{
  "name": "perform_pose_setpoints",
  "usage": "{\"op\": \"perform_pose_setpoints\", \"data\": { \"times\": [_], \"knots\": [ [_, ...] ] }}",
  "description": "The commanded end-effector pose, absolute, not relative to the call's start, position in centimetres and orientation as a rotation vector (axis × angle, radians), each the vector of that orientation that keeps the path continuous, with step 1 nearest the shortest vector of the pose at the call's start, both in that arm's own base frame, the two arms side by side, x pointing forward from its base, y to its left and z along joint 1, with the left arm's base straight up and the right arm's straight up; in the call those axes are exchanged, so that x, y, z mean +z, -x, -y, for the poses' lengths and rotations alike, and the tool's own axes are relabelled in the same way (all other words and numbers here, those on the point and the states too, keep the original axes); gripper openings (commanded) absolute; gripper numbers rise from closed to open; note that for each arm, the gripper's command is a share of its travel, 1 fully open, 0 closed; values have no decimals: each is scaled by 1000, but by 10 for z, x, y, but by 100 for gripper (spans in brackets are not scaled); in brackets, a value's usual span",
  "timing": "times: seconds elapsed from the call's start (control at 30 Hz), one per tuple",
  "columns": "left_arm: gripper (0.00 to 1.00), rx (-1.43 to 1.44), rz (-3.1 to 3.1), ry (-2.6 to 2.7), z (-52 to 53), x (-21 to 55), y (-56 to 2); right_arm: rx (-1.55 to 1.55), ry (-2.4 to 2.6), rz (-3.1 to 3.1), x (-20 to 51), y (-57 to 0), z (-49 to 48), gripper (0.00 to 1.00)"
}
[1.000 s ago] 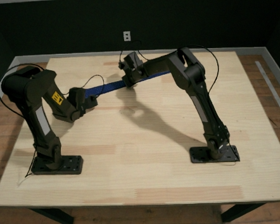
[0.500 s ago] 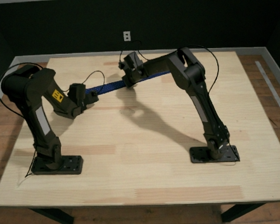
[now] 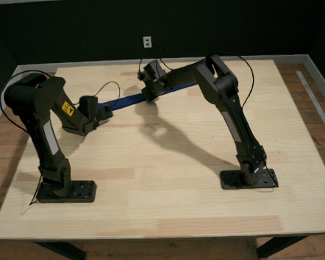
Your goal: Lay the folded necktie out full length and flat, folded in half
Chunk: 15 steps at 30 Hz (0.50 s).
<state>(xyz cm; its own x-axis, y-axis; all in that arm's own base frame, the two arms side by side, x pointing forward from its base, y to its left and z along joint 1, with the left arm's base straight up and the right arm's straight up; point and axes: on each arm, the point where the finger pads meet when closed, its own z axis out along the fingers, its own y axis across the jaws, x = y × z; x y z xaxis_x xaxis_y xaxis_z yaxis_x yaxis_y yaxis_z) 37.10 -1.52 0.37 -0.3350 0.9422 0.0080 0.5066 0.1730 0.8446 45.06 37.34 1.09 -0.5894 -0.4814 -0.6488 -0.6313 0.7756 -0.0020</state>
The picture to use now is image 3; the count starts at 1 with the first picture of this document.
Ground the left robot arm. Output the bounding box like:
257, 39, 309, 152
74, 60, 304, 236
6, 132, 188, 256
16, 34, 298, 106
4, 73, 98, 201

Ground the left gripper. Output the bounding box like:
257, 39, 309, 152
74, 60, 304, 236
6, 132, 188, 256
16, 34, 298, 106
94, 104, 112, 127

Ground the dark blue necktie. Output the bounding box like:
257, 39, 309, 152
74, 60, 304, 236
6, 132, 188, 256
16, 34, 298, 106
97, 82, 198, 111

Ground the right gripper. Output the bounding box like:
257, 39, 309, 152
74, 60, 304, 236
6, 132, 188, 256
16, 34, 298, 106
137, 72, 163, 102

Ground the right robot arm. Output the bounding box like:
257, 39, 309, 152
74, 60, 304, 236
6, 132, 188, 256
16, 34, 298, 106
142, 54, 279, 189

